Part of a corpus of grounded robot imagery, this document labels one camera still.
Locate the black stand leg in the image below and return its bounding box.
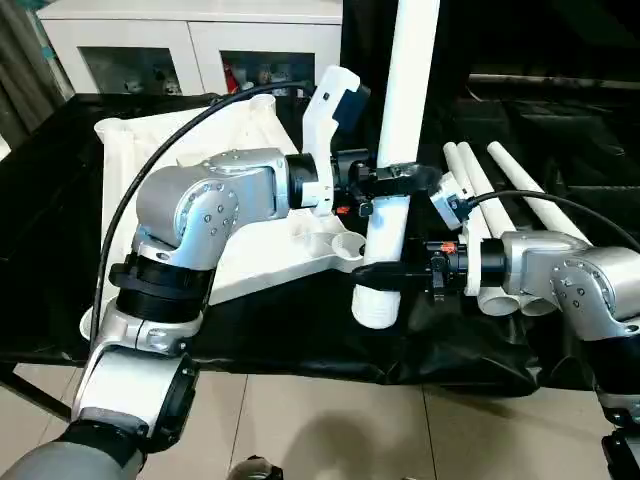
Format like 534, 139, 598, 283
0, 362, 74, 424

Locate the black table mat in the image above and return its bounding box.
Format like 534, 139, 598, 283
0, 92, 640, 396

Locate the white plastic table leg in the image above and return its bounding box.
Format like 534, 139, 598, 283
487, 141, 594, 246
457, 142, 556, 317
443, 142, 521, 319
351, 0, 441, 330

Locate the dark robot foot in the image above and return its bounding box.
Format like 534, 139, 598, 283
232, 454, 284, 480

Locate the grey curtain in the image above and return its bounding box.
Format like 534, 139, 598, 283
0, 0, 76, 151

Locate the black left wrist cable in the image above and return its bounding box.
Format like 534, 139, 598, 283
92, 82, 316, 351

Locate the white glass-door cabinet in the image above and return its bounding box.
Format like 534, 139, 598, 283
37, 0, 346, 99

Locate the white plastic table top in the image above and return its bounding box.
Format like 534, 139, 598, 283
79, 94, 369, 346

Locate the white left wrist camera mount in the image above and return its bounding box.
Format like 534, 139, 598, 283
301, 64, 372, 217

